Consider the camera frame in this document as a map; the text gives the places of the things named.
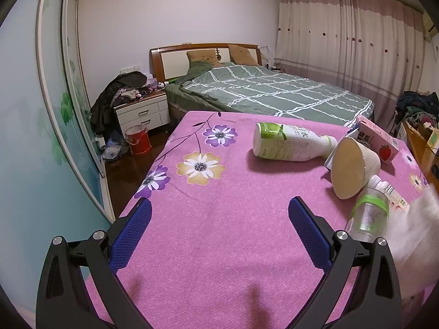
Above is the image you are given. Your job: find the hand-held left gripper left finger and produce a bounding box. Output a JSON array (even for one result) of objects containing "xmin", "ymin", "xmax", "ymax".
[{"xmin": 36, "ymin": 198, "xmax": 153, "ymax": 329}]

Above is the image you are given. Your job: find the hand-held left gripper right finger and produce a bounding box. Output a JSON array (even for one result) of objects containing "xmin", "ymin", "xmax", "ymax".
[{"xmin": 288, "ymin": 196, "xmax": 403, "ymax": 329}]

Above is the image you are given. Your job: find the clear bottle with green band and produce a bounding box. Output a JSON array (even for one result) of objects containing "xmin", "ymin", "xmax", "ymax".
[{"xmin": 345, "ymin": 174, "xmax": 411, "ymax": 244}]

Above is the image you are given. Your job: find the beige paper bowl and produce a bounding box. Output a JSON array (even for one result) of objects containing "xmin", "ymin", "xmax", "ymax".
[{"xmin": 331, "ymin": 136, "xmax": 382, "ymax": 200}]

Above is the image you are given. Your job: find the clear plastic bag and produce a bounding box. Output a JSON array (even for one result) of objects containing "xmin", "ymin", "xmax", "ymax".
[
  {"xmin": 101, "ymin": 134, "xmax": 129, "ymax": 162},
  {"xmin": 387, "ymin": 187, "xmax": 439, "ymax": 312}
]

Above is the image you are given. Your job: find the pink floral tablecloth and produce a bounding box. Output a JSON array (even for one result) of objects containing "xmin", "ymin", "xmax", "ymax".
[{"xmin": 84, "ymin": 110, "xmax": 439, "ymax": 329}]

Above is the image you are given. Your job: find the white green plastic bottle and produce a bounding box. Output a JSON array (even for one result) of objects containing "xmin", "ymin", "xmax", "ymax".
[{"xmin": 253, "ymin": 122, "xmax": 338, "ymax": 163}]

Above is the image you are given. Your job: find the red bucket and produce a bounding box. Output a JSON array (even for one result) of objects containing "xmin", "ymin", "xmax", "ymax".
[{"xmin": 124, "ymin": 125, "xmax": 151, "ymax": 156}]

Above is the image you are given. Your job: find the pink strawberry milk carton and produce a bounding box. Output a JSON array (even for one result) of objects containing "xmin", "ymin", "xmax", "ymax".
[{"xmin": 350, "ymin": 115, "xmax": 400, "ymax": 166}]

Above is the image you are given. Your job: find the white wooden nightstand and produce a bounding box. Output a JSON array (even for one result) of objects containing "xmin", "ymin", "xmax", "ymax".
[{"xmin": 114, "ymin": 91, "xmax": 171, "ymax": 140}]

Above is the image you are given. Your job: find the dark jacket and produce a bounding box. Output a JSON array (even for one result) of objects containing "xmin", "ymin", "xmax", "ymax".
[{"xmin": 91, "ymin": 71, "xmax": 148, "ymax": 134}]

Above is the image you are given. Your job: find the wardrobe with leaf-print doors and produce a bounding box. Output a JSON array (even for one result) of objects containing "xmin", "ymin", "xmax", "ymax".
[{"xmin": 0, "ymin": 0, "xmax": 116, "ymax": 316}]

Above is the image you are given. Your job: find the wooden side desk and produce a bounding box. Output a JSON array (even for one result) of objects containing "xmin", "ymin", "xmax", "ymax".
[{"xmin": 399, "ymin": 120, "xmax": 439, "ymax": 182}]

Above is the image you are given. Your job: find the pile of mixed clothes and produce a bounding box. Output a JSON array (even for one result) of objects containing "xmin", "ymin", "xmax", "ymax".
[{"xmin": 117, "ymin": 79, "xmax": 166, "ymax": 105}]

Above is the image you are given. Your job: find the green plaid duvet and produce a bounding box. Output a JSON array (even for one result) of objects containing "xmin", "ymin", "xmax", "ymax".
[{"xmin": 165, "ymin": 62, "xmax": 374, "ymax": 128}]

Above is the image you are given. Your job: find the heap of dark clothes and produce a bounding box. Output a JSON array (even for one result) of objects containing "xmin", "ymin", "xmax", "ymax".
[{"xmin": 394, "ymin": 91, "xmax": 439, "ymax": 134}]

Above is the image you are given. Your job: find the wooden bed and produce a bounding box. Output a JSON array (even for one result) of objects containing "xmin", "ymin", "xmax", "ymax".
[{"xmin": 149, "ymin": 43, "xmax": 376, "ymax": 129}]

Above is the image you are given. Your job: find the brown pillow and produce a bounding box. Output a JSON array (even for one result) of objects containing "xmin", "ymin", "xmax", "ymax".
[
  {"xmin": 228, "ymin": 44, "xmax": 258, "ymax": 66},
  {"xmin": 186, "ymin": 50, "xmax": 223, "ymax": 67}
]

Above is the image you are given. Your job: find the pink beige curtain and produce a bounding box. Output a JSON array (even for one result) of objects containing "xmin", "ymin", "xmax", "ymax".
[{"xmin": 274, "ymin": 0, "xmax": 437, "ymax": 117}]

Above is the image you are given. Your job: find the air conditioner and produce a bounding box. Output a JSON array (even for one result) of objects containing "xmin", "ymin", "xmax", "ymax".
[{"xmin": 423, "ymin": 12, "xmax": 439, "ymax": 43}]

